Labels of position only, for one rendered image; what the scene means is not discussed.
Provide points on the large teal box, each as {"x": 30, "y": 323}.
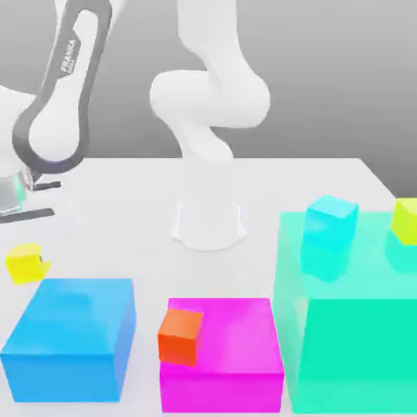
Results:
{"x": 358, "y": 352}

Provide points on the small cyan cube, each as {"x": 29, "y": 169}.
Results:
{"x": 329, "y": 224}

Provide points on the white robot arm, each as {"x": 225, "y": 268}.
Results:
{"x": 208, "y": 97}

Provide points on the small yellow cube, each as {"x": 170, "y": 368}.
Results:
{"x": 24, "y": 265}

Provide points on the large blue box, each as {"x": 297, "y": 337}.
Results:
{"x": 65, "y": 342}

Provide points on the small orange cube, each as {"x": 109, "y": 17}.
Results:
{"x": 177, "y": 345}

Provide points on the large magenta box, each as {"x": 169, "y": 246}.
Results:
{"x": 234, "y": 358}

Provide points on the small yellow-green cube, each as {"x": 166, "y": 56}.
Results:
{"x": 405, "y": 221}

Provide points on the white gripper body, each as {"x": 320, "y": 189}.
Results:
{"x": 29, "y": 215}

